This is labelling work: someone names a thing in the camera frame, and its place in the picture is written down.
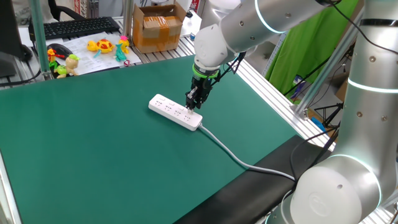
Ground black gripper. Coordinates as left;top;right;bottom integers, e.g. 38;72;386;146
185;76;216;112

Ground white four-socket power strip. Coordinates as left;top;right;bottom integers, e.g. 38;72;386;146
147;93;204;132

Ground white plastic bottle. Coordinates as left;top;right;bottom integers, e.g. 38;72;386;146
182;10;203;38

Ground brown cardboard box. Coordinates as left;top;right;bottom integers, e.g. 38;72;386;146
132;2;188;55

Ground white perforated shelf upright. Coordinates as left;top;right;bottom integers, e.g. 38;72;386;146
262;30;289;77

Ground teal fish toy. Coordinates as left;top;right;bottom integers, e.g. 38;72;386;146
114;43;127;63

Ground yellow duck toy pink hat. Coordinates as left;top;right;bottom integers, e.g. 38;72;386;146
118;35;131;54

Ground yellow turtle toy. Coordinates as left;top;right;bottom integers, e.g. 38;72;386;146
86;38;116;59

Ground black table mat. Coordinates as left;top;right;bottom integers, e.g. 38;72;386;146
173;134;338;224

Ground white printed paper sheets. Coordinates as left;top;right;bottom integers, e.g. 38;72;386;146
46;31;143;76

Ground green table mat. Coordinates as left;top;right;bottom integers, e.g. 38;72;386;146
0;55;300;224

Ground green cloth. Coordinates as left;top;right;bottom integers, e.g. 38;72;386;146
265;0;360;96

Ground blue plastic part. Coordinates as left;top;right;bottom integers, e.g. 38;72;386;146
312;116;326;133

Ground beige doll green cap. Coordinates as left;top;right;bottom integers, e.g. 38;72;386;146
63;54;81;77

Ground black keyboard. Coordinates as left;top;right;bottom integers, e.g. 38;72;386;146
27;16;121;42

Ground black tripod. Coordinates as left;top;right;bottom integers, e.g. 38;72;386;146
313;101;345;129

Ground black computer mouse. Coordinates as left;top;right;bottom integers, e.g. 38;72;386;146
46;43;74;60

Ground orange red toy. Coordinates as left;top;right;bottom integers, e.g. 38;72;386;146
46;48;66;70

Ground black office chair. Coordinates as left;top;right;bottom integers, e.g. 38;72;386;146
46;0;87;22

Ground seated person light shirt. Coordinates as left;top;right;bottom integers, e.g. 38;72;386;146
11;0;55;26

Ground black monitor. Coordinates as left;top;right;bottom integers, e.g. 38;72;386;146
0;0;34;78

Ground green flange ring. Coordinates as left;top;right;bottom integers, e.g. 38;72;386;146
192;63;220;80

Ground white power strip cord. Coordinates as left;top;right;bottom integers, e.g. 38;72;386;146
198;123;297;182

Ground aluminium frame strut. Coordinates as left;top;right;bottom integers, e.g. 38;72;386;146
28;0;53;81
292;29;366;121
122;0;135;39

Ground thin black cables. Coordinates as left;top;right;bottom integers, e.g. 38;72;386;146
289;123;341;187

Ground black camera cable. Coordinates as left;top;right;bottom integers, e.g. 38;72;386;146
210;0;398;88

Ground black arm strap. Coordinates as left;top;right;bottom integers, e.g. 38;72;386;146
359;17;398;27

